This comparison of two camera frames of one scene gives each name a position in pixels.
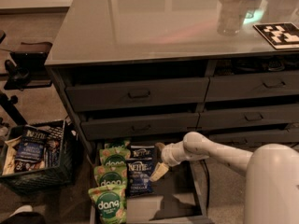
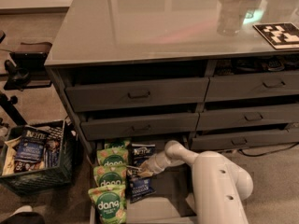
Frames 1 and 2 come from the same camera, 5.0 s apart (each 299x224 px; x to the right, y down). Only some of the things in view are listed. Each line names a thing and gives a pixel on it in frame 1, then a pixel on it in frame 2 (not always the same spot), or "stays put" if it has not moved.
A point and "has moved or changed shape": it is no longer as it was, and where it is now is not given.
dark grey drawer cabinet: [155, 63] stays put
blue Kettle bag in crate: [31, 147] stays put
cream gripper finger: [160, 145] -> [137, 168]
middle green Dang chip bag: [115, 175] stays put
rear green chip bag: [123, 143] stays put
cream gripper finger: [160, 171] -> [145, 174]
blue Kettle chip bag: [138, 183] has moved or changed shape
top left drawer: [92, 97] stays put
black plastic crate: [38, 158] stays put
